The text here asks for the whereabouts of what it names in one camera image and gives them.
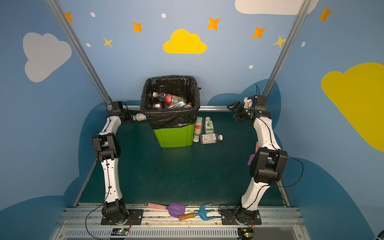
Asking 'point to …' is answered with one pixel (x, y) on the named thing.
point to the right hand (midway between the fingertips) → (230, 108)
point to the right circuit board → (245, 233)
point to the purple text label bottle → (210, 138)
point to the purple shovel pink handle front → (174, 209)
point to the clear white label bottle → (180, 104)
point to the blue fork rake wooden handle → (202, 213)
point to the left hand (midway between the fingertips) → (134, 112)
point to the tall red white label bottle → (198, 127)
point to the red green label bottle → (168, 99)
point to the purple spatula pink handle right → (252, 155)
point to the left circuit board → (120, 231)
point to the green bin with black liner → (175, 127)
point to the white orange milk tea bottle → (139, 116)
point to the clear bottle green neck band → (188, 106)
